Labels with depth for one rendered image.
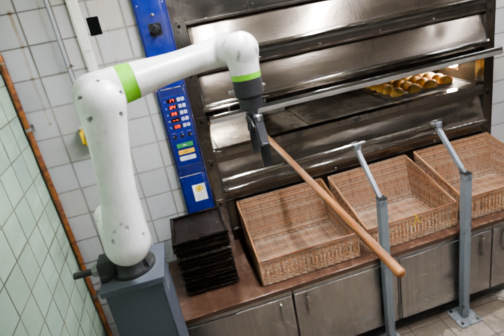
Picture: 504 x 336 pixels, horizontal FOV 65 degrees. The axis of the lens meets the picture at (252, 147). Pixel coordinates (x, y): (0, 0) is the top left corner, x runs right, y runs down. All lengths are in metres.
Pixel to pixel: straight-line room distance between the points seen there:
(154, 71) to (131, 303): 0.75
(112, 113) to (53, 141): 1.27
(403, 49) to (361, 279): 1.34
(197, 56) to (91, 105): 0.39
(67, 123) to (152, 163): 0.48
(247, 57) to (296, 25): 1.12
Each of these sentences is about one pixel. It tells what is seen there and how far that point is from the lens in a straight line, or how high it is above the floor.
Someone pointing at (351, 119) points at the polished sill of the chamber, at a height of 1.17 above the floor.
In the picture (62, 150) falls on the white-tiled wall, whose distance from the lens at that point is 2.30.
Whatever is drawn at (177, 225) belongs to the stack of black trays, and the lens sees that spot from 2.24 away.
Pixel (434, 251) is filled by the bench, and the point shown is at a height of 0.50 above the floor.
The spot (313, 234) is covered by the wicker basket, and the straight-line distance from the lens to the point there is 2.48.
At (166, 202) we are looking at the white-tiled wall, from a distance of 2.39.
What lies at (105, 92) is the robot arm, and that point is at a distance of 1.04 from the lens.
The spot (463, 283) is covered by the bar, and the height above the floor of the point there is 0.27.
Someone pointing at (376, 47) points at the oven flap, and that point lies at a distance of 2.52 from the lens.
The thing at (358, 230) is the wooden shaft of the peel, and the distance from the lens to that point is 1.39.
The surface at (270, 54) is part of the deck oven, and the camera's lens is 2.25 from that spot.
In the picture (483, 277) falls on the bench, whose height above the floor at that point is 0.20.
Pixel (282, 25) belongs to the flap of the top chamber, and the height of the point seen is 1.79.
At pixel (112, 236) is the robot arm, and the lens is 1.17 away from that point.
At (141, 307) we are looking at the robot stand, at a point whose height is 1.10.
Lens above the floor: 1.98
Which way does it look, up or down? 21 degrees down
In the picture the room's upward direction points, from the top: 11 degrees counter-clockwise
